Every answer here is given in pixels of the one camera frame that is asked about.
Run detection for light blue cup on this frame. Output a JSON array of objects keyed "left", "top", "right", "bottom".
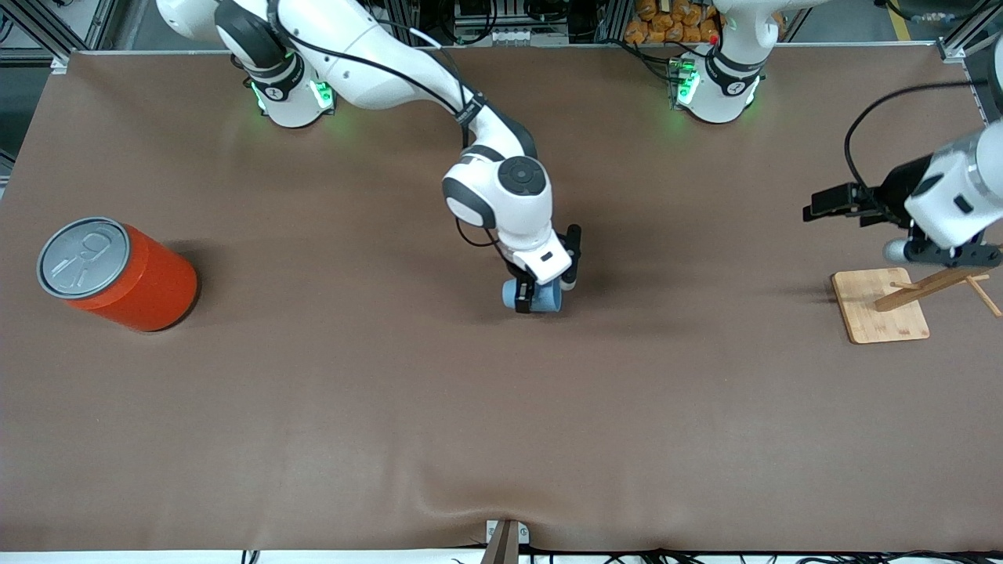
[{"left": 501, "top": 277, "right": 564, "bottom": 315}]

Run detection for wooden mug rack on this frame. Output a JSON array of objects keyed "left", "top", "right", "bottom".
[{"left": 831, "top": 265, "right": 1003, "bottom": 345}]

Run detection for brown table mat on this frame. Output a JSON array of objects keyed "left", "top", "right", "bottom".
[{"left": 0, "top": 43, "right": 1003, "bottom": 554}]

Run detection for orange snack packets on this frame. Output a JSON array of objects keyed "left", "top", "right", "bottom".
[{"left": 625, "top": 0, "right": 726, "bottom": 45}]

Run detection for brown flat bar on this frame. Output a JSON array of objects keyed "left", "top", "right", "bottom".
[{"left": 480, "top": 520, "right": 521, "bottom": 564}]

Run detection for large orange can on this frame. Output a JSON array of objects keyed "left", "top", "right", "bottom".
[{"left": 37, "top": 217, "right": 200, "bottom": 334}]

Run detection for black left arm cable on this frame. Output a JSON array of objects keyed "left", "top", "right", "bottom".
[{"left": 844, "top": 81, "right": 982, "bottom": 197}]

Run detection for aluminium frame profile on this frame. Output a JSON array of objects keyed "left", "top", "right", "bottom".
[
  {"left": 0, "top": 0, "right": 120, "bottom": 65},
  {"left": 936, "top": 0, "right": 1003, "bottom": 126}
]

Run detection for metal clamp bracket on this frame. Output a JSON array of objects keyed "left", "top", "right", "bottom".
[{"left": 486, "top": 519, "right": 530, "bottom": 547}]

